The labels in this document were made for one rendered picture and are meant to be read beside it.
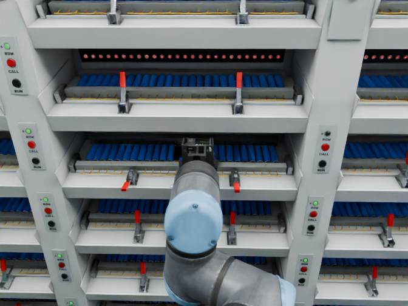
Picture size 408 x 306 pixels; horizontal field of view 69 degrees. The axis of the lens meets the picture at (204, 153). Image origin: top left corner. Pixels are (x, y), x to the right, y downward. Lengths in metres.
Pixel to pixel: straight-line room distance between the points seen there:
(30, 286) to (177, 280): 0.68
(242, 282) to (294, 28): 0.49
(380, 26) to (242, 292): 0.57
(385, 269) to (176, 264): 0.78
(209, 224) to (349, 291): 0.71
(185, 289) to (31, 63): 0.56
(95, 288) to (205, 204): 0.68
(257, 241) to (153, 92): 0.50
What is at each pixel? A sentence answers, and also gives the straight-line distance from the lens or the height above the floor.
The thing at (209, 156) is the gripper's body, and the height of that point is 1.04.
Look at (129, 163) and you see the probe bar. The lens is 0.81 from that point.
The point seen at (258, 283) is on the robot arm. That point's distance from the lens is 0.52.
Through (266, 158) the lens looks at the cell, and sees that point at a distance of 0.83.
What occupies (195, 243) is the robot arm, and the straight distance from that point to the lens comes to 0.48.
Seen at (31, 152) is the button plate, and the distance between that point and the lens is 0.84.
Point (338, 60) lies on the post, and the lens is 0.71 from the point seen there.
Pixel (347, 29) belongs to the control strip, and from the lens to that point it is 0.71.
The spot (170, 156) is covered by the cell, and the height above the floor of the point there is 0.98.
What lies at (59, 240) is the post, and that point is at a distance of 0.96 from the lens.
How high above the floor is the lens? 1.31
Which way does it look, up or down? 24 degrees down
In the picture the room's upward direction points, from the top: straight up
